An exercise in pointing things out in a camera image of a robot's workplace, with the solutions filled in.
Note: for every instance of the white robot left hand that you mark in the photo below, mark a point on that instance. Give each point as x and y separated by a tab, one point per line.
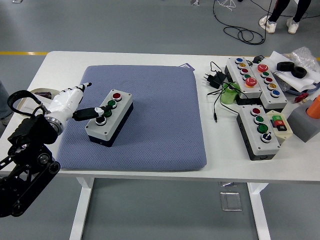
65	102

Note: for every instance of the grey four-button control box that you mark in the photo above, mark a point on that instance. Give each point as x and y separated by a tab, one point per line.
122	107
270	147

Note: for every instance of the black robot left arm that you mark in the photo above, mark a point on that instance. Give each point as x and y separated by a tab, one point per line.
27	130

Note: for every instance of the grey five-button control box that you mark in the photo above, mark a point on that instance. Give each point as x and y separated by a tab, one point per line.
252	91
272	101

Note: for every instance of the beige shallow tray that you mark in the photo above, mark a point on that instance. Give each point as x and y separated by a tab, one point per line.
55	92

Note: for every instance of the small dark red object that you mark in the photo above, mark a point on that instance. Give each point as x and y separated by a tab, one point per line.
43	95

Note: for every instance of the person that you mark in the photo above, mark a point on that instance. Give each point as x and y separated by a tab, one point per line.
5	105
276	10

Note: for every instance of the blue-grey padded mat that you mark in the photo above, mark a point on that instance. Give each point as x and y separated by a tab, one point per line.
155	120

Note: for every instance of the white table leg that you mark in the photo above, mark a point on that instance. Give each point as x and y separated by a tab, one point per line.
260	212
81	207

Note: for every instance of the purple-edged card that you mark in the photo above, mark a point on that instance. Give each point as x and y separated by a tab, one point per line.
186	65

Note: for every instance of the black power adapter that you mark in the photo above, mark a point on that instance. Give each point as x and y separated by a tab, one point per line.
215	80

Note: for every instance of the green cylinder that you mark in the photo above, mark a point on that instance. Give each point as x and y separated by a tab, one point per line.
228	97

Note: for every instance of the metal floor socket plate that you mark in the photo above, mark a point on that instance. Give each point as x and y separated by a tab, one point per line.
231	201

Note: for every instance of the small black device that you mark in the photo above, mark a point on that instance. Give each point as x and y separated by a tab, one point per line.
258	59

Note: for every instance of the red valve knob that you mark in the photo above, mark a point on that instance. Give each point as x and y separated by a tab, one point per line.
301	97

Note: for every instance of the grey block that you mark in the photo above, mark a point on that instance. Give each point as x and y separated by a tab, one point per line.
302	125

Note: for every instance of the white paper sheet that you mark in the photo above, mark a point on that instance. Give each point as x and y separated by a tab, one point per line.
303	82

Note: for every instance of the clear plastic bag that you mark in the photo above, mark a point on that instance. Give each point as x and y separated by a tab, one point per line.
303	56

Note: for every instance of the orange cylinder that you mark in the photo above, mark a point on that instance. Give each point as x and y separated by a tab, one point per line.
315	107

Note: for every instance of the white wall switch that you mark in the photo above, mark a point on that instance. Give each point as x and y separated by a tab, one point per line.
46	100

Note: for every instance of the cream three-button switch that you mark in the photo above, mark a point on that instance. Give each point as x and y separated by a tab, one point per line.
283	135

